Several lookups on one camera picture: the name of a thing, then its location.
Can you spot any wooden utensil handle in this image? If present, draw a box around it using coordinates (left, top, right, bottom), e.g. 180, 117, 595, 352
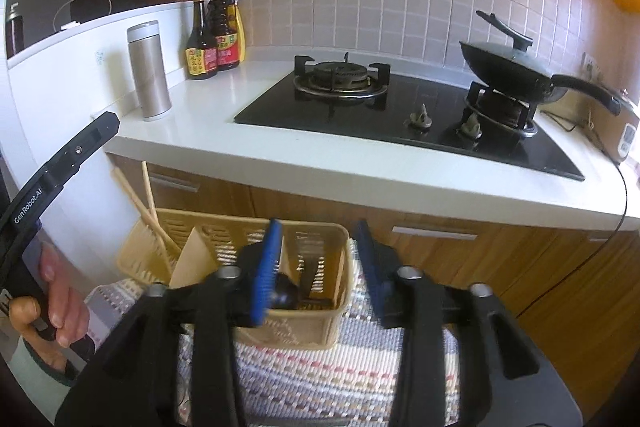
9, 296, 68, 373

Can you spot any striped woven mat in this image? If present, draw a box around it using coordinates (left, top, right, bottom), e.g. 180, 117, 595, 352
82, 237, 462, 427

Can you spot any large dark sauce bottle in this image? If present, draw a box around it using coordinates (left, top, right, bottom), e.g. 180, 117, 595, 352
206, 0, 241, 72

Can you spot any green cup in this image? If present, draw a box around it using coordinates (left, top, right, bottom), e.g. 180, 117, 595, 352
9, 336, 77, 389

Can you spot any steel thermos flask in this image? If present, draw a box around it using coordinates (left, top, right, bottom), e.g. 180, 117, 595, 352
126, 21, 174, 122

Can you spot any wooden kitchen cabinet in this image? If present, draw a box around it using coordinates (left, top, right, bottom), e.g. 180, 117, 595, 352
107, 152, 640, 420

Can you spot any black wok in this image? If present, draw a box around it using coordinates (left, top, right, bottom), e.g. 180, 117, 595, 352
459, 43, 622, 117

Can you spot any black power cable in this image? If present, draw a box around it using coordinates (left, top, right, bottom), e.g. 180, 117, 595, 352
515, 107, 630, 320

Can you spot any wooden chopstick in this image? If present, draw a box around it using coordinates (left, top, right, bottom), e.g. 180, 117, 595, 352
142, 162, 162, 233
112, 167, 182, 259

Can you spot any black gas stove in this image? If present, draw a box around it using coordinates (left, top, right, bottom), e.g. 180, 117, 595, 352
233, 53, 586, 182

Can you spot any wooden spatula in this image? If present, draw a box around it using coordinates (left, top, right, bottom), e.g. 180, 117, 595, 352
171, 227, 218, 289

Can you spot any wall socket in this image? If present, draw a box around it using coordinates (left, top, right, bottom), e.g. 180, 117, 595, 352
582, 52, 602, 81

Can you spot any yellow bottle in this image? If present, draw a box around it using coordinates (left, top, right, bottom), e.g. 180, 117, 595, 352
231, 0, 247, 64

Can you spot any black ladle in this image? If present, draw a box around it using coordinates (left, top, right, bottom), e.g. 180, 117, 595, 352
270, 252, 336, 310

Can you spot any slim dark sauce bottle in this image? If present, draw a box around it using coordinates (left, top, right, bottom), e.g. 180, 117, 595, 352
185, 0, 220, 82

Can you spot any black wok lid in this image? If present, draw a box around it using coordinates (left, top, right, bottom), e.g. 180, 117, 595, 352
460, 10, 554, 80

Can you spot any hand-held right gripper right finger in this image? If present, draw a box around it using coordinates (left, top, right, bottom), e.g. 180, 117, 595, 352
352, 219, 583, 427

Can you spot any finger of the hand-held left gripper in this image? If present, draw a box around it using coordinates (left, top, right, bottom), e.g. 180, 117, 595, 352
40, 111, 121, 188

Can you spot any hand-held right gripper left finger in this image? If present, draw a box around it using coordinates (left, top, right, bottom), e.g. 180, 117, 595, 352
55, 219, 286, 427

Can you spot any person's left hand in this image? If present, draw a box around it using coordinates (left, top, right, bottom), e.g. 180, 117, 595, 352
40, 243, 92, 349

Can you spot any beige rice cooker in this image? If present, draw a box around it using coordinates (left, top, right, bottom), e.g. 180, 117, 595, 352
592, 82, 640, 164

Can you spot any beige plastic utensil basket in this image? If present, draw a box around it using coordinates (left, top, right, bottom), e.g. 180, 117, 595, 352
116, 206, 351, 352

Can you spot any grey stove knob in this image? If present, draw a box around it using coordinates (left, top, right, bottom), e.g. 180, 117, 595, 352
457, 113, 484, 140
404, 104, 434, 128

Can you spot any short metal drawer handle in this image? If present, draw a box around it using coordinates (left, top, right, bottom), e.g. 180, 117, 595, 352
148, 173, 194, 194

